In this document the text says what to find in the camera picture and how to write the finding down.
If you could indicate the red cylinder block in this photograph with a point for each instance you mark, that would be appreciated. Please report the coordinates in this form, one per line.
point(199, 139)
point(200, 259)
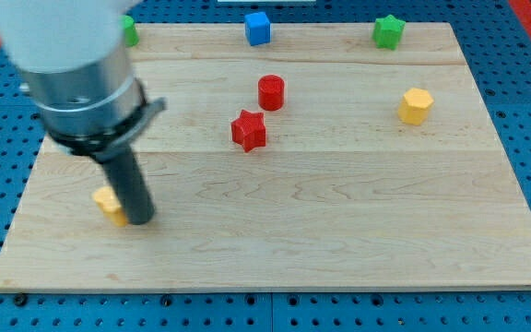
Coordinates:
point(271, 92)

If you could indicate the green star block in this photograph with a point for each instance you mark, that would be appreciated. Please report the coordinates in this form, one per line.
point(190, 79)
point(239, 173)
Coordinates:
point(388, 31)

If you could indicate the red star block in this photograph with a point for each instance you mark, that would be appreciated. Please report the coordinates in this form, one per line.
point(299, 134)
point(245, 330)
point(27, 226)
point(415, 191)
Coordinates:
point(249, 130)

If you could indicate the yellow hexagon block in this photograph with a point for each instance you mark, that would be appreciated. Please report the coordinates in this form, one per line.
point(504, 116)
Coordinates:
point(415, 106)

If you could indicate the yellow block near pointer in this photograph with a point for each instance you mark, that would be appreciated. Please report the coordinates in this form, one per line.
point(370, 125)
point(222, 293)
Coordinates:
point(110, 206)

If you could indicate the green block behind arm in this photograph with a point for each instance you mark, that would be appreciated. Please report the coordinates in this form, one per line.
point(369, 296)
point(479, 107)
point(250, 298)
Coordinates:
point(131, 38)

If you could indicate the blue cube block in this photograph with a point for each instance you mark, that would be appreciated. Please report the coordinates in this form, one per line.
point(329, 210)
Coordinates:
point(257, 28)

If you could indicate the light wooden board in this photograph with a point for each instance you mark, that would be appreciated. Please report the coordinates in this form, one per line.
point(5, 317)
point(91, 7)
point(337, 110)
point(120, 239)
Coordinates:
point(344, 197)

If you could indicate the dark grey cylindrical pointer tool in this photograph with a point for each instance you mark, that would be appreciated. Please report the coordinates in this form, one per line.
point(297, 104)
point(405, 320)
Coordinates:
point(127, 181)

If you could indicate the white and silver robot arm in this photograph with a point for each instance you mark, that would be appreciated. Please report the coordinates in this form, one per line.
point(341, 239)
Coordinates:
point(72, 57)

